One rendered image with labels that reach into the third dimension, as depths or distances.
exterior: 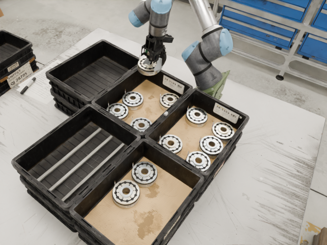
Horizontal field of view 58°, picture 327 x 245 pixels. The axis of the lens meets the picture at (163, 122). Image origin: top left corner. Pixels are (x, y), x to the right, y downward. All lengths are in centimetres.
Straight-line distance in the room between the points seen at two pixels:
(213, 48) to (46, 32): 241
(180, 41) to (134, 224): 262
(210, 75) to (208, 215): 71
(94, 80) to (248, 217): 99
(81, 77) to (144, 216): 83
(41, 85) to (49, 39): 170
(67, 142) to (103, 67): 53
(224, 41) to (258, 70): 183
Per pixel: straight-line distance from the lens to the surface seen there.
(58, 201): 108
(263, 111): 179
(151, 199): 117
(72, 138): 135
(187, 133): 137
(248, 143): 159
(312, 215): 239
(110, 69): 167
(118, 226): 112
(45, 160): 130
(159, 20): 120
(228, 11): 312
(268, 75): 328
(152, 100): 149
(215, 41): 151
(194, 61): 156
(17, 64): 234
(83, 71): 166
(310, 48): 309
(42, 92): 177
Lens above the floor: 187
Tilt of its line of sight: 48 degrees down
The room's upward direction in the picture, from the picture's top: 7 degrees clockwise
